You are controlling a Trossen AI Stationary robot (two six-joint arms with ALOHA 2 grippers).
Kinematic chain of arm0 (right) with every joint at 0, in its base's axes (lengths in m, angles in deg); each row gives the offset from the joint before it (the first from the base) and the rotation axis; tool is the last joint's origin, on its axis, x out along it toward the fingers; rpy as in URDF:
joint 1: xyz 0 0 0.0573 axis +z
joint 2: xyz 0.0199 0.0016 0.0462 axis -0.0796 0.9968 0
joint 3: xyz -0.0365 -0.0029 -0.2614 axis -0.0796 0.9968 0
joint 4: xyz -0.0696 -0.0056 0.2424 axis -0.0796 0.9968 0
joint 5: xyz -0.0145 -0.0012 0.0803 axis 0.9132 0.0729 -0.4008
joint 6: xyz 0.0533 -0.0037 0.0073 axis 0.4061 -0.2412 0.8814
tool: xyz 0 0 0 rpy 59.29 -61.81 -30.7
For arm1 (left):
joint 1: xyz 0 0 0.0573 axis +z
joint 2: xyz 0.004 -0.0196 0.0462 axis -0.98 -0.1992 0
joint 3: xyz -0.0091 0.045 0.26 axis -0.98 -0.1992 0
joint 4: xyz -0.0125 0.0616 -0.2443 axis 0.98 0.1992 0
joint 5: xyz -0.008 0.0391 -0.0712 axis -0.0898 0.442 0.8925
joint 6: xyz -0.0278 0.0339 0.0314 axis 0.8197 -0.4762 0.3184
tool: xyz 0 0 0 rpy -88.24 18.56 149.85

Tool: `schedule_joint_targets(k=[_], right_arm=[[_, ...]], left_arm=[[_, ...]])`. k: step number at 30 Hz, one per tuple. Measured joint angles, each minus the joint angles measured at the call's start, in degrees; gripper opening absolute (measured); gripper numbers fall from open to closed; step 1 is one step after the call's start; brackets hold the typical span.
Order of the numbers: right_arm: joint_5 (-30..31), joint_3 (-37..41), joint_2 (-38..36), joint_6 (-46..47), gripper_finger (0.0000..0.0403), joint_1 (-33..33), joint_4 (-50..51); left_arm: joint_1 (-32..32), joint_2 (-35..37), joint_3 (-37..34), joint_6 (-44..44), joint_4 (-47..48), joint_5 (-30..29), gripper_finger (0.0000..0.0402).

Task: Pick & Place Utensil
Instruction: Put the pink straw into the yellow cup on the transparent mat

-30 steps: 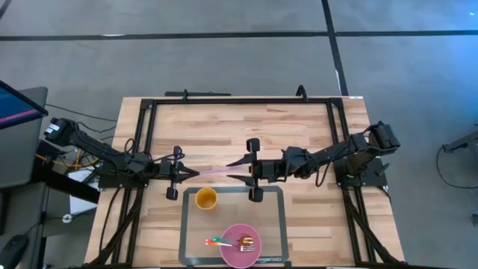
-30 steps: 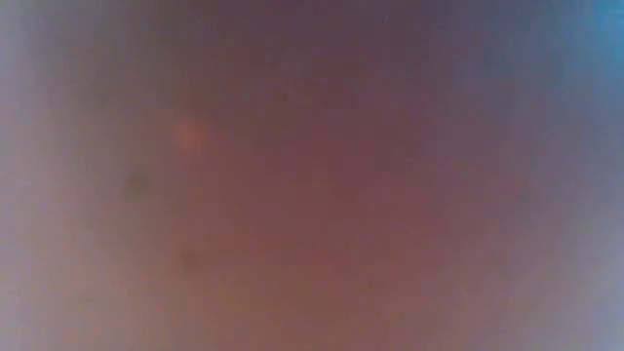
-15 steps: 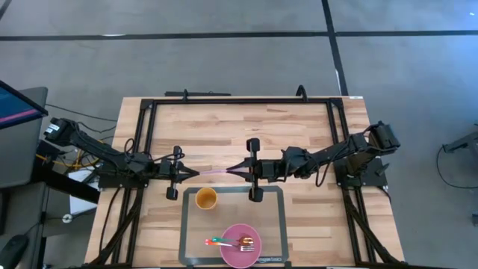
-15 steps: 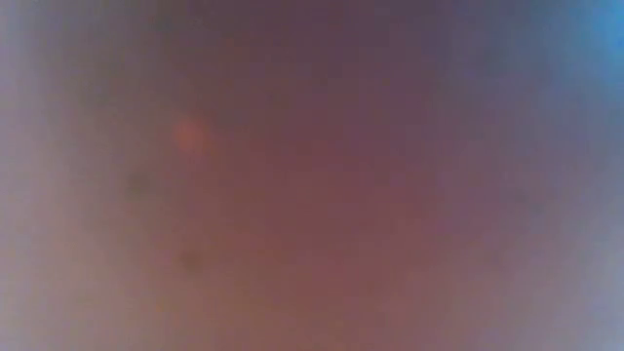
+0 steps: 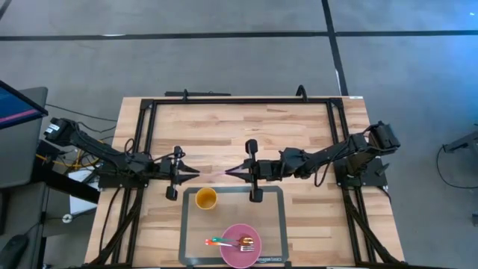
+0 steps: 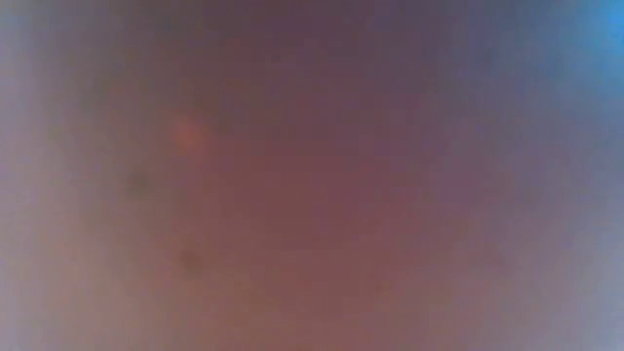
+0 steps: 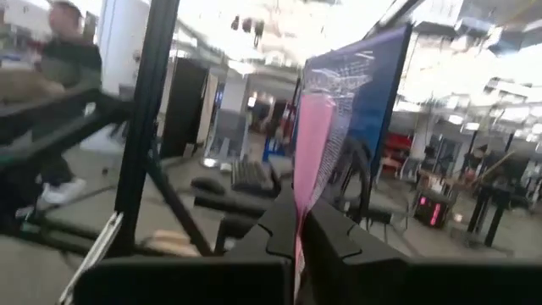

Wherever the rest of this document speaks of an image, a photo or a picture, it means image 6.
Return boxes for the pink plastic bowl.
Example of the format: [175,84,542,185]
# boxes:
[0,0,624,351]

